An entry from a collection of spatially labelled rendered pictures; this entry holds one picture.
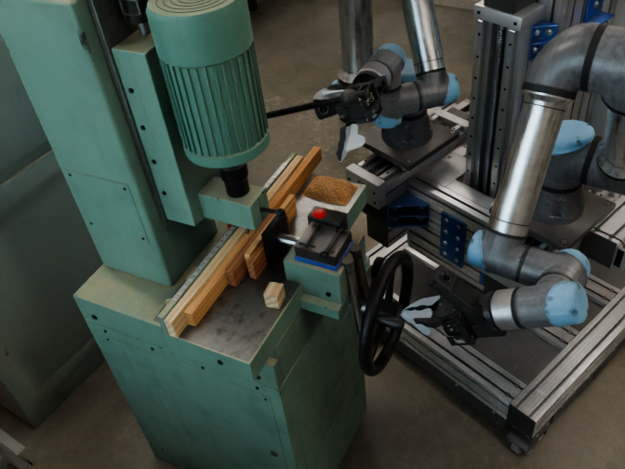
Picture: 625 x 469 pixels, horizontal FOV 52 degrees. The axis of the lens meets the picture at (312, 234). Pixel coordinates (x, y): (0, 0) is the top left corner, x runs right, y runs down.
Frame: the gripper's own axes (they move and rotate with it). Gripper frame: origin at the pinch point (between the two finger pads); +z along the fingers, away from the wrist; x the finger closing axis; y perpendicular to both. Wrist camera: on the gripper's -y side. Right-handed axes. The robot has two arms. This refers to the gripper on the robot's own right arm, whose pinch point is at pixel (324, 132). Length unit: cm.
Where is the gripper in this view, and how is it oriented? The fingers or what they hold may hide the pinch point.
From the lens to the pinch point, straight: 137.1
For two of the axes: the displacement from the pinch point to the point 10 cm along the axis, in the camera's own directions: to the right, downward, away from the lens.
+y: 8.2, -0.2, -5.7
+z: -4.4, 6.2, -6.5
